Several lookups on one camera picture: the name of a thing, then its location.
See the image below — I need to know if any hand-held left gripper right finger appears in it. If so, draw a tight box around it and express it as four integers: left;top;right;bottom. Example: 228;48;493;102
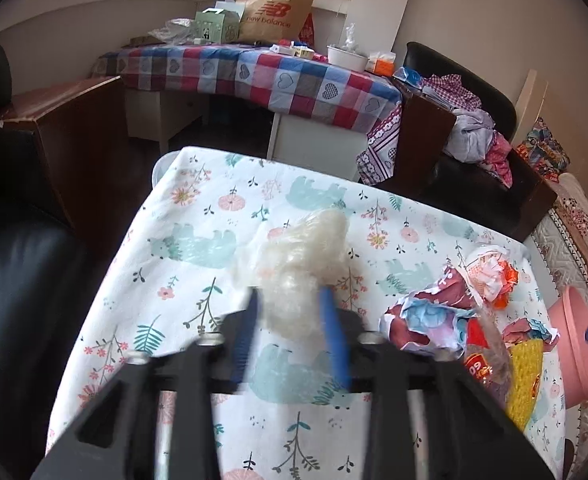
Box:
319;287;557;480

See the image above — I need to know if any clear plastic bag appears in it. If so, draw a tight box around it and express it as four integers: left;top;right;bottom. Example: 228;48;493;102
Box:
148;17;198;44

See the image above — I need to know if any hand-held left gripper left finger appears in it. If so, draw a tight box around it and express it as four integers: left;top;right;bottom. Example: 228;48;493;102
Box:
31;287;263;480

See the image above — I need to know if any orange white wrapper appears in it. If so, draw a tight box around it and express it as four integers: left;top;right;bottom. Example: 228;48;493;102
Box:
461;244;520;312

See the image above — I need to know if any checkered cloth side table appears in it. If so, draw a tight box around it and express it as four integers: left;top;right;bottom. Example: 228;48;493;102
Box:
93;42;405;129

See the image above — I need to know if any orange tissue box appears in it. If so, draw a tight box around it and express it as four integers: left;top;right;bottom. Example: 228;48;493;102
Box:
366;51;398;76

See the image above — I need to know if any colourful paper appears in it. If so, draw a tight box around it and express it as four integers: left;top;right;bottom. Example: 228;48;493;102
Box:
384;265;481;362

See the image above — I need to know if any checkered shirt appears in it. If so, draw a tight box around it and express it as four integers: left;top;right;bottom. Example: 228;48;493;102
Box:
423;74;483;112

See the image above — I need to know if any pink dotted garment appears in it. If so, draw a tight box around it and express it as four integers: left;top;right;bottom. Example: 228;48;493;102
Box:
481;130;516;189

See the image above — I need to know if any colourful cartoon pillow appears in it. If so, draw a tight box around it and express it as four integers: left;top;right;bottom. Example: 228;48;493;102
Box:
513;117;571;182

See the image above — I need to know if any blue plastic packet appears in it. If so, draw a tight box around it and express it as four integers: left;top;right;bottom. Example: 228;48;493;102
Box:
393;66;426;87

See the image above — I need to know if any clear bag with red label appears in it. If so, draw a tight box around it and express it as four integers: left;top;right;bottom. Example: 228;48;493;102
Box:
461;305;516;402

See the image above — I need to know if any brown paper bag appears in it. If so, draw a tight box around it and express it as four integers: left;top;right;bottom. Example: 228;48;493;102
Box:
236;0;318;44

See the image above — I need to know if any red packet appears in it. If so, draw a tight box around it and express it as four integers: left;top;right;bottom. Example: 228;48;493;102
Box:
299;12;316;47

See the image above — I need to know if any pink plastic bucket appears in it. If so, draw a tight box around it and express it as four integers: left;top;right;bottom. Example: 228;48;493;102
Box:
546;285;588;409

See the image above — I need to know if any white headboard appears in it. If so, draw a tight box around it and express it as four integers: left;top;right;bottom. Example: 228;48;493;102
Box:
511;70;551;137

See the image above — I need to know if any purple floral cloth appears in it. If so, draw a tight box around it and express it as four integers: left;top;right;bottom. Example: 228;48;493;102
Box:
356;104;405;187

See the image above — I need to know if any bed with patterned blanket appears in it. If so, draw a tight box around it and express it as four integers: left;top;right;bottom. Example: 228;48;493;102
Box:
529;172;588;413

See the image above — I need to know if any yellow toy corn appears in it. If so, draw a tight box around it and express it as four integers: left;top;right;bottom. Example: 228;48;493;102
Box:
504;337;546;434

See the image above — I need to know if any white desk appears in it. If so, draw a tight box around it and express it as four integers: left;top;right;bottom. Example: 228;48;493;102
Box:
124;87;371;164

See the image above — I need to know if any green cardboard box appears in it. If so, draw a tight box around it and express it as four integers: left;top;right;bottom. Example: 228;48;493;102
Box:
194;7;243;45

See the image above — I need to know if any clear plastic wrap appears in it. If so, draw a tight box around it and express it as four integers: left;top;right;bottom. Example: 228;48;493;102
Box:
251;210;356;342

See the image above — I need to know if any white bowl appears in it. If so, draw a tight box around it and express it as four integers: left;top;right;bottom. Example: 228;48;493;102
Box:
326;44;370;72

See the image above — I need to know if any grey garment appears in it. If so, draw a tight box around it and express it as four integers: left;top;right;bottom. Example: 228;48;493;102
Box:
445;108;498;164

